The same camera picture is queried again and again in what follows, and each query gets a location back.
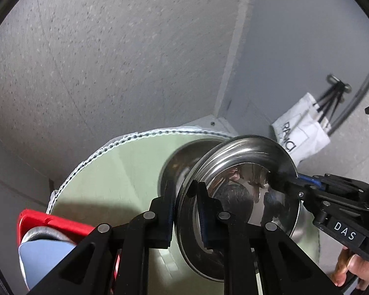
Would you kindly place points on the red dish rack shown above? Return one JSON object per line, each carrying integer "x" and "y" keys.
{"x": 49, "y": 219}

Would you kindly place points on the green mat with stitched edge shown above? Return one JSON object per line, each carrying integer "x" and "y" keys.
{"x": 110, "y": 175}

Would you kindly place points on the grey plate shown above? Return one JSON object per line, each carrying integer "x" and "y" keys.
{"x": 46, "y": 233}

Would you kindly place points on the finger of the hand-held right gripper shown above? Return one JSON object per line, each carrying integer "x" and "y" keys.
{"x": 290, "y": 187}
{"x": 310, "y": 180}

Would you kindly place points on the person's right hand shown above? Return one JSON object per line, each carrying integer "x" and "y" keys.
{"x": 353, "y": 265}

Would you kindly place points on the steel bowl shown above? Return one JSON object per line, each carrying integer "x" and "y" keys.
{"x": 179, "y": 159}

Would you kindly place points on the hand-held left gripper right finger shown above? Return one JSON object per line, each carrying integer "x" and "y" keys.
{"x": 202, "y": 221}

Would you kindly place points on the steel plate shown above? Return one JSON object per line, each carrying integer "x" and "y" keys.
{"x": 249, "y": 166}

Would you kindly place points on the blue plate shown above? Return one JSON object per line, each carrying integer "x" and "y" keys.
{"x": 43, "y": 261}

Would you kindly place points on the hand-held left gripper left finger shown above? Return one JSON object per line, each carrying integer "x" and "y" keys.
{"x": 169, "y": 209}

